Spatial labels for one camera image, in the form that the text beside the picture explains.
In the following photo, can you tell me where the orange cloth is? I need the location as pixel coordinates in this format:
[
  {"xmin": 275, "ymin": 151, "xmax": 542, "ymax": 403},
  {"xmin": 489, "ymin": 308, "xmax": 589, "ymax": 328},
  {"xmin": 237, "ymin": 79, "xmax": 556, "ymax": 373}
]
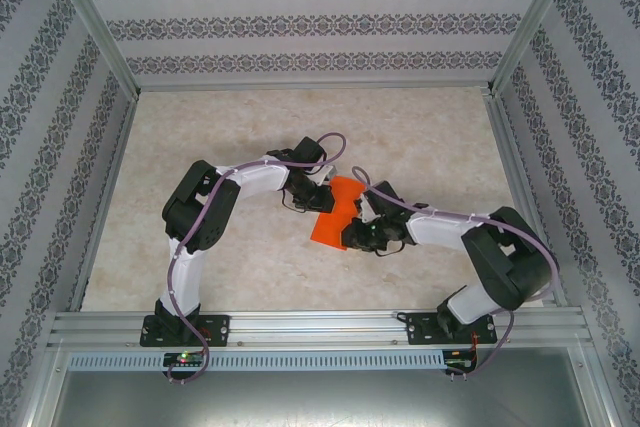
[{"xmin": 309, "ymin": 175, "xmax": 366, "ymax": 251}]

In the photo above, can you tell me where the grey metal sheet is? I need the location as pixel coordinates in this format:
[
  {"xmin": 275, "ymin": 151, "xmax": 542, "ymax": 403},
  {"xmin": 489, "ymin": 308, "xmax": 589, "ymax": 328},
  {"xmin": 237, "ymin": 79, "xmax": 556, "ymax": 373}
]
[{"xmin": 49, "ymin": 369, "xmax": 614, "ymax": 427}]

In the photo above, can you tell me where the circuit board with green light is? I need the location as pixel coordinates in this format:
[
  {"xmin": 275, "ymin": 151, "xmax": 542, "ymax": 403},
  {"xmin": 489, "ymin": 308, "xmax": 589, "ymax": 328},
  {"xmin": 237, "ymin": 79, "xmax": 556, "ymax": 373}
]
[{"xmin": 163, "ymin": 352, "xmax": 206, "ymax": 368}]

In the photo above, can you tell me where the thin black right gripper cable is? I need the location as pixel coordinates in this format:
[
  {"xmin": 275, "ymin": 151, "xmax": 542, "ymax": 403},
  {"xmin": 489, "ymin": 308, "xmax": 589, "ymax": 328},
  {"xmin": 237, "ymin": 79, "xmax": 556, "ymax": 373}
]
[{"xmin": 374, "ymin": 239, "xmax": 406, "ymax": 259}]

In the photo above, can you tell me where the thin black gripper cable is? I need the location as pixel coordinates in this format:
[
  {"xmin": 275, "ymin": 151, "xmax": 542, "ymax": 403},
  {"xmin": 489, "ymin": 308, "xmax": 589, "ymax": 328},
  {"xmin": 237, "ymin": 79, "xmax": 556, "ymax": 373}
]
[
  {"xmin": 374, "ymin": 239, "xmax": 406, "ymax": 259},
  {"xmin": 280, "ymin": 190, "xmax": 308, "ymax": 216}
]

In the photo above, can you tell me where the thin black left gripper cable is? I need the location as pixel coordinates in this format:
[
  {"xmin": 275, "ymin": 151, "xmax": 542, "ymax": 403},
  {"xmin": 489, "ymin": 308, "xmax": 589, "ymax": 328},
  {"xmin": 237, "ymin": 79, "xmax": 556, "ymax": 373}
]
[{"xmin": 280, "ymin": 190, "xmax": 308, "ymax": 216}]

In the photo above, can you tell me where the aluminium mounting rail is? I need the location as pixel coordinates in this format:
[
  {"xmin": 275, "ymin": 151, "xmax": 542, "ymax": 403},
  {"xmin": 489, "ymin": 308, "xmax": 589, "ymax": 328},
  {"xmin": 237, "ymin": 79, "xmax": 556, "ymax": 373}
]
[{"xmin": 47, "ymin": 309, "xmax": 587, "ymax": 348}]

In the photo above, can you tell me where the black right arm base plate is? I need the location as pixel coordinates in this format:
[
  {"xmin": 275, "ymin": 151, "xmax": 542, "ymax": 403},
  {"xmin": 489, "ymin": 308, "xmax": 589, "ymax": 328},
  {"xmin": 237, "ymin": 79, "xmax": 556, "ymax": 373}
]
[{"xmin": 404, "ymin": 310, "xmax": 500, "ymax": 347}]

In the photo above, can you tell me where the aluminium back rail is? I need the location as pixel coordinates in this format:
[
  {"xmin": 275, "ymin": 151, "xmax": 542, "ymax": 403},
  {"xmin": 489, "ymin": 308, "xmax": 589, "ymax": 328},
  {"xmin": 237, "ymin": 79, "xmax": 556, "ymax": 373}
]
[{"xmin": 135, "ymin": 79, "xmax": 496, "ymax": 94}]

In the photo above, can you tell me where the slotted grey cable duct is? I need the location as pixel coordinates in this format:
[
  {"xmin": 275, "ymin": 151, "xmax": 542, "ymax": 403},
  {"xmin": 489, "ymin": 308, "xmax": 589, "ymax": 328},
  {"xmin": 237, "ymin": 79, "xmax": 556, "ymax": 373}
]
[{"xmin": 66, "ymin": 349, "xmax": 447, "ymax": 373}]

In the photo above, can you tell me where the aluminium side rail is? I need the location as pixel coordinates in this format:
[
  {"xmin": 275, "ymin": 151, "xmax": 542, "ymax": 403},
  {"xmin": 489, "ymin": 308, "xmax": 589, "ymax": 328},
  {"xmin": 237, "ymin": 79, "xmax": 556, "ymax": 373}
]
[
  {"xmin": 68, "ymin": 94, "xmax": 140, "ymax": 313},
  {"xmin": 482, "ymin": 91, "xmax": 586, "ymax": 309}
]

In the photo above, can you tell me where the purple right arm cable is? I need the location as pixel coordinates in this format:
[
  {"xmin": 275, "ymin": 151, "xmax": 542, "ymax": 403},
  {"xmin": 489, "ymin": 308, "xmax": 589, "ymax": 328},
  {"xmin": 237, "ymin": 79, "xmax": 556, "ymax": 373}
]
[{"xmin": 351, "ymin": 165, "xmax": 560, "ymax": 381}]

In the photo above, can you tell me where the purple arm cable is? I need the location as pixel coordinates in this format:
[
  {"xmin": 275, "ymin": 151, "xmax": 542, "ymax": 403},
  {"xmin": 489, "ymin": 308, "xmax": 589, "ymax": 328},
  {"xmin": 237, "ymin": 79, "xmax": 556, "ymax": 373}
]
[
  {"xmin": 351, "ymin": 165, "xmax": 560, "ymax": 381},
  {"xmin": 167, "ymin": 131, "xmax": 350, "ymax": 386}
]

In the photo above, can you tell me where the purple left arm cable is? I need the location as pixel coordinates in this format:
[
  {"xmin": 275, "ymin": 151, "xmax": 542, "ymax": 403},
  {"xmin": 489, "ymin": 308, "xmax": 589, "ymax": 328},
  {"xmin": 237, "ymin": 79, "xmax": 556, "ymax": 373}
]
[{"xmin": 167, "ymin": 131, "xmax": 350, "ymax": 386}]

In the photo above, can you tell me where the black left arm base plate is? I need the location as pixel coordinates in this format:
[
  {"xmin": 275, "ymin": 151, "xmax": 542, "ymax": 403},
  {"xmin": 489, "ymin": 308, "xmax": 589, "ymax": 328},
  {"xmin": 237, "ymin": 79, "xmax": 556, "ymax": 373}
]
[{"xmin": 139, "ymin": 313, "xmax": 232, "ymax": 349}]

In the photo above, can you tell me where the aluminium frame post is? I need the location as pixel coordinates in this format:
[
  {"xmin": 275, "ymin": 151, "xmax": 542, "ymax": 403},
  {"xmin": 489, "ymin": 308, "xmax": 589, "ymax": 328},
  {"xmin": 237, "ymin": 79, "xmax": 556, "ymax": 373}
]
[
  {"xmin": 39, "ymin": 0, "xmax": 140, "ymax": 98},
  {"xmin": 487, "ymin": 0, "xmax": 586, "ymax": 94}
]

